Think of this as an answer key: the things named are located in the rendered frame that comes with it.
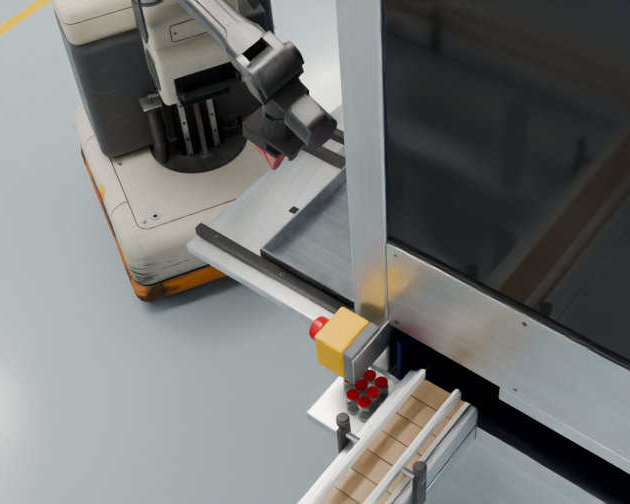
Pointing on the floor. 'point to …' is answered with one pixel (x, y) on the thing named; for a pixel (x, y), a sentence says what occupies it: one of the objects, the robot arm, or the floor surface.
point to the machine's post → (367, 159)
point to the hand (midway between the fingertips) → (275, 164)
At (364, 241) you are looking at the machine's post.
